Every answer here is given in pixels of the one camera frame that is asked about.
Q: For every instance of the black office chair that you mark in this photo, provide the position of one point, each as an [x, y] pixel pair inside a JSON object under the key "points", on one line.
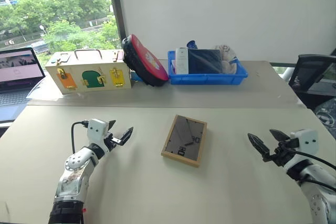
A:
{"points": [[312, 74]]}

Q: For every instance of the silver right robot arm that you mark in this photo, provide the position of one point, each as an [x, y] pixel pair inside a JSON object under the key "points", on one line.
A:
{"points": [[317, 203]]}

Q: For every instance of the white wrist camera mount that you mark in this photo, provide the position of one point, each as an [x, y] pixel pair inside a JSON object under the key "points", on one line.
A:
{"points": [[307, 140], [95, 130]]}

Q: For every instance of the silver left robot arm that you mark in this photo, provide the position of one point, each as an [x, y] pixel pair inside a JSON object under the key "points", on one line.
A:
{"points": [[76, 166]]}

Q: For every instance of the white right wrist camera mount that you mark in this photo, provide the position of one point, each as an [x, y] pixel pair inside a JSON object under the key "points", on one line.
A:
{"points": [[307, 140]]}

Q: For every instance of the dark navy flat pouch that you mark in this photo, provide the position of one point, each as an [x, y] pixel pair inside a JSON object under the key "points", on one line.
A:
{"points": [[206, 61]]}

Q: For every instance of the wooden picture frame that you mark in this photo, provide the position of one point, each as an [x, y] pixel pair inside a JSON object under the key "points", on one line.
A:
{"points": [[185, 140]]}

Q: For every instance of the wooden latch lock box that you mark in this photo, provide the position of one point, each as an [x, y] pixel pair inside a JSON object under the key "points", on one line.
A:
{"points": [[86, 64]]}

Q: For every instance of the beige crumpled cloth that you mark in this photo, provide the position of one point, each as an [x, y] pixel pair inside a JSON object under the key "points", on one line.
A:
{"points": [[229, 58]]}

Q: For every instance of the red and black round case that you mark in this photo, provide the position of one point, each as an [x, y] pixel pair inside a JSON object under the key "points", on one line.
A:
{"points": [[147, 60]]}

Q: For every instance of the dark window frame post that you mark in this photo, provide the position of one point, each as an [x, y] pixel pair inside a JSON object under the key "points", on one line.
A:
{"points": [[116, 9]]}

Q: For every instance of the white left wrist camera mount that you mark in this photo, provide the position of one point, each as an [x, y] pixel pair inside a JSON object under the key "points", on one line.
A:
{"points": [[95, 130]]}

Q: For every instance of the small blue block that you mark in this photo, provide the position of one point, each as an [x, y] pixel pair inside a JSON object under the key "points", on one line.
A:
{"points": [[135, 77]]}

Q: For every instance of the blue plastic bin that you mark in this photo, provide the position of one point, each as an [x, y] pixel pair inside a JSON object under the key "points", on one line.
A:
{"points": [[207, 78]]}

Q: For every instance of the white slim carton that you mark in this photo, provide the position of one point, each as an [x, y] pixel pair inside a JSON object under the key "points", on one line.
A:
{"points": [[182, 61]]}

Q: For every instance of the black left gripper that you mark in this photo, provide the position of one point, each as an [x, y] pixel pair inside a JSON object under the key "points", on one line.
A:
{"points": [[110, 142]]}

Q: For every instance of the open laptop computer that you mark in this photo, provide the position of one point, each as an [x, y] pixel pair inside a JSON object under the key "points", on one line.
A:
{"points": [[18, 72]]}

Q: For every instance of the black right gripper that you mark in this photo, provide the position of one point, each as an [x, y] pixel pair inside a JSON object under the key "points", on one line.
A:
{"points": [[282, 154]]}

